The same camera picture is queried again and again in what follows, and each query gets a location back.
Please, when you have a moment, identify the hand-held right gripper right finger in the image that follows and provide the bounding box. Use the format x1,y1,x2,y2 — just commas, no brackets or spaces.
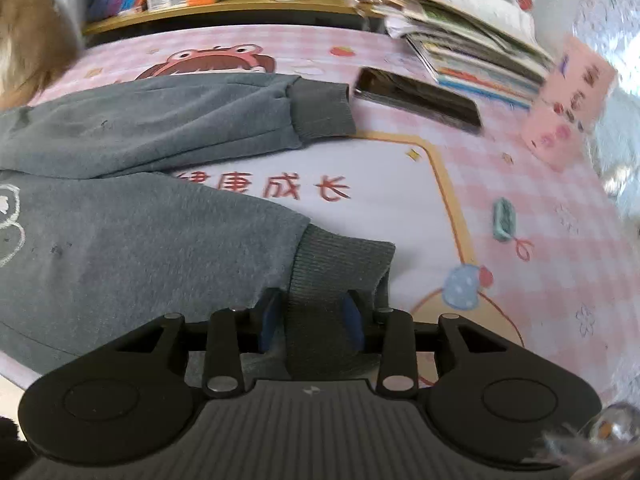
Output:
341,289,526,397

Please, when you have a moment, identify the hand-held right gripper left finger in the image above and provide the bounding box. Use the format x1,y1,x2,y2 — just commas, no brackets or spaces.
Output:
102,287,282,395

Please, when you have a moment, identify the grey sweatshirt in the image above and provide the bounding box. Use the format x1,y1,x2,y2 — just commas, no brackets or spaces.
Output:
0,73,397,380

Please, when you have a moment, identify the pink checked printed table mat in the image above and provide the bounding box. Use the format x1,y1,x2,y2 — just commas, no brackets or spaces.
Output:
0,24,640,411

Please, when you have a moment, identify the black phone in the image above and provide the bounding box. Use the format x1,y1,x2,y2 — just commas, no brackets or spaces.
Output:
353,66,485,136

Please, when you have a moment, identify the stack of papers and booklets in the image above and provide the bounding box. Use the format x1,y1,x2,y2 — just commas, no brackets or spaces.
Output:
372,0,556,111

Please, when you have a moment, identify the pink paper box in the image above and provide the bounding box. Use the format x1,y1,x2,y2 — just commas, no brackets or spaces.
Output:
520,35,617,171

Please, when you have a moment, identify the wooden bookshelf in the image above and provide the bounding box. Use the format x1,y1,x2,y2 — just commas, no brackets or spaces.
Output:
80,0,388,37

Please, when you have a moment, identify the tan fluffy plush toy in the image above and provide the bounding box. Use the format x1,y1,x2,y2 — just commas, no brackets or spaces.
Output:
0,0,86,110

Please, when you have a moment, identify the silver foil wall covering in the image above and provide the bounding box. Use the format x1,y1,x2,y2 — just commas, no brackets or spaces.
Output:
570,0,640,221

